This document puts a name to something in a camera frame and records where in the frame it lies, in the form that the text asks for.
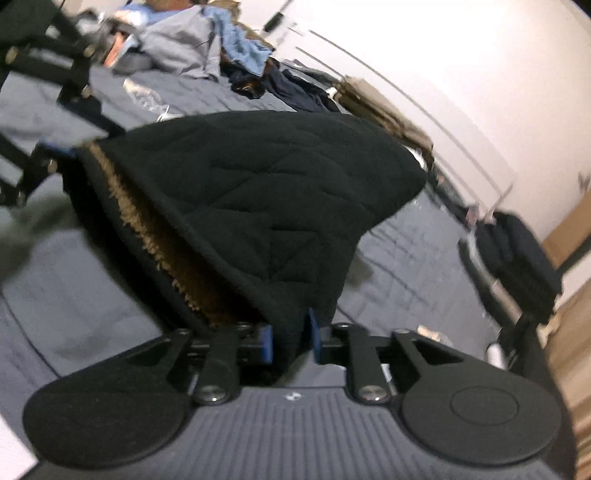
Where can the brown cardboard sheet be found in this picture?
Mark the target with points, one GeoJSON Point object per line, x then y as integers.
{"type": "Point", "coordinates": [565, 226]}

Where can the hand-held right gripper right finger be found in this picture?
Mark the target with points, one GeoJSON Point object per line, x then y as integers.
{"type": "Point", "coordinates": [315, 339]}

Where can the peach cloth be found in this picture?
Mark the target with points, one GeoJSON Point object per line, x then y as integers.
{"type": "Point", "coordinates": [115, 48]}

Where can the black quilted fleece-lined garment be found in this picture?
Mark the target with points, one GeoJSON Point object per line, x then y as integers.
{"type": "Point", "coordinates": [254, 184]}

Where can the stack of folded black clothes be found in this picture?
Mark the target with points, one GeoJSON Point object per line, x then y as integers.
{"type": "Point", "coordinates": [517, 258]}

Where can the grey hoodie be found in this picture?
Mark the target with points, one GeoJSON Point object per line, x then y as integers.
{"type": "Point", "coordinates": [184, 50]}

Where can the grey-blue quilted bed blanket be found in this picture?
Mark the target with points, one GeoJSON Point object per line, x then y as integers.
{"type": "Point", "coordinates": [69, 323]}

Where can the beige folded garment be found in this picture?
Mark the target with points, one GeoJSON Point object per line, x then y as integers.
{"type": "Point", "coordinates": [383, 115]}

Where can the clear plastic wrapper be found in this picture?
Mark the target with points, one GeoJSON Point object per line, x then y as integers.
{"type": "Point", "coordinates": [143, 94]}

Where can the blue striped cloth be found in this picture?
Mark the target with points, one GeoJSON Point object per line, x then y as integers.
{"type": "Point", "coordinates": [134, 14]}

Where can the navy garment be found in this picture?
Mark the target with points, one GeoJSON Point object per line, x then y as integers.
{"type": "Point", "coordinates": [300, 92]}

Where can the light blue shirt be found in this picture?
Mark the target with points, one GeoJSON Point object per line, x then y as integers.
{"type": "Point", "coordinates": [244, 50]}

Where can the white cloth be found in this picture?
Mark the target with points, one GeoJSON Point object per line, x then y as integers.
{"type": "Point", "coordinates": [14, 443]}

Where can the black wall-hung object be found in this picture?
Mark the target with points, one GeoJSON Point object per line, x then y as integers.
{"type": "Point", "coordinates": [275, 21]}

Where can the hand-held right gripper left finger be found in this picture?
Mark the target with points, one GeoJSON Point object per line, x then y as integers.
{"type": "Point", "coordinates": [266, 344]}

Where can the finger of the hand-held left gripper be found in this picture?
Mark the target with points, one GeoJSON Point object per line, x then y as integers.
{"type": "Point", "coordinates": [46, 152]}
{"type": "Point", "coordinates": [74, 83]}

